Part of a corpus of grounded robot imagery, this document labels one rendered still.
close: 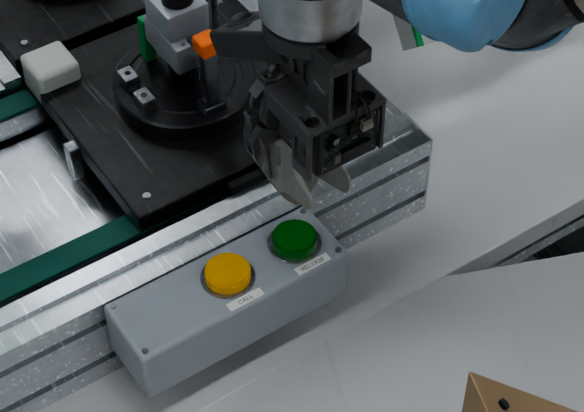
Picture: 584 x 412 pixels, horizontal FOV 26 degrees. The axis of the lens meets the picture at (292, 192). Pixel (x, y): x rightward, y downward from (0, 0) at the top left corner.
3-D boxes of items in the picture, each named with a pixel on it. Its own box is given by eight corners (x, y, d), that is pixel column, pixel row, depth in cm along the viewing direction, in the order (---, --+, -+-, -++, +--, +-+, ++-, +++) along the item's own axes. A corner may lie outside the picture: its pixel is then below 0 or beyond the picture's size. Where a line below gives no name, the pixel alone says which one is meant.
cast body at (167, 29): (218, 59, 120) (215, 1, 114) (178, 76, 118) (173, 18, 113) (174, 11, 124) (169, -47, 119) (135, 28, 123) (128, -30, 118)
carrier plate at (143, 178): (355, 129, 124) (355, 114, 122) (140, 233, 115) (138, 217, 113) (225, 0, 137) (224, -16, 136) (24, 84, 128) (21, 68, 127)
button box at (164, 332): (347, 293, 117) (349, 250, 112) (148, 401, 109) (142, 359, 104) (304, 245, 120) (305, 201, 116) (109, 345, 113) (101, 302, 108)
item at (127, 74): (141, 87, 122) (139, 76, 121) (127, 93, 122) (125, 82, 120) (130, 76, 123) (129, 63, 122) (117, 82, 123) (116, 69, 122)
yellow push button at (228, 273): (259, 288, 110) (259, 274, 109) (221, 309, 109) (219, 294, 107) (235, 258, 113) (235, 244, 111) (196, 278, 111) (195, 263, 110)
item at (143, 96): (156, 109, 120) (155, 97, 119) (143, 115, 120) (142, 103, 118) (147, 96, 121) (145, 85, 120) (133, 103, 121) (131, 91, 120)
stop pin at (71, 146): (85, 176, 123) (80, 147, 120) (74, 181, 123) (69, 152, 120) (78, 167, 124) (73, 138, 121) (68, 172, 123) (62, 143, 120)
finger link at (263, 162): (255, 185, 102) (252, 107, 96) (244, 174, 103) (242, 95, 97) (302, 162, 104) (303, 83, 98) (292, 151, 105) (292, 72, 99)
